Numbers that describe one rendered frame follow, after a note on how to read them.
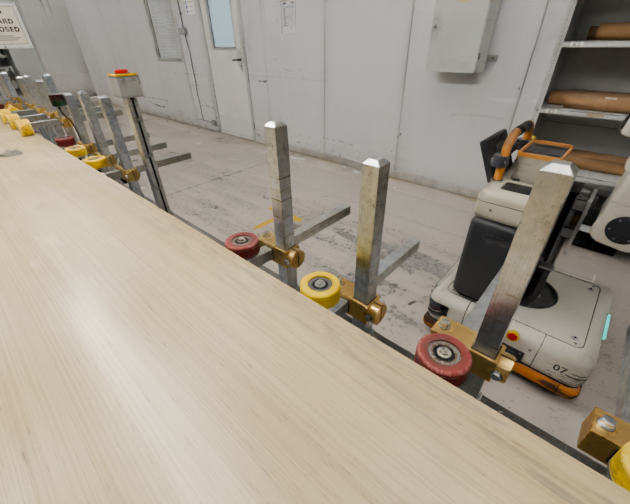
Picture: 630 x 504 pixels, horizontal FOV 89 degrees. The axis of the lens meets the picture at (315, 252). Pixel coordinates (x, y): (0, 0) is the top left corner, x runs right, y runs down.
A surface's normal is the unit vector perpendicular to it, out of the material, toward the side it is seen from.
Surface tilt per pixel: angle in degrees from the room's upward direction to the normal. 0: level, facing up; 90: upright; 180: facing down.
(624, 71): 90
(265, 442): 0
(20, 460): 0
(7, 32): 90
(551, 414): 0
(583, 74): 90
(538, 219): 90
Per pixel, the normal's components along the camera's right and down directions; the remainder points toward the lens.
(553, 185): -0.67, 0.42
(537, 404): -0.02, -0.83
